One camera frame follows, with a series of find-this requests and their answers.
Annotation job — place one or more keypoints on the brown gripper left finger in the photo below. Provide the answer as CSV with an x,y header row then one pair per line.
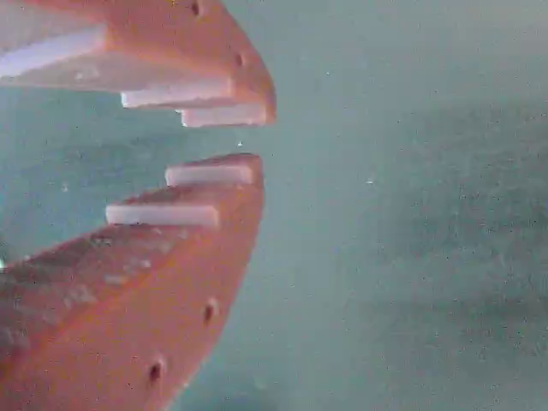
x,y
128,308

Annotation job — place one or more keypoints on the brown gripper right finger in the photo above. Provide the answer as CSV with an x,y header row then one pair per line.
x,y
171,38

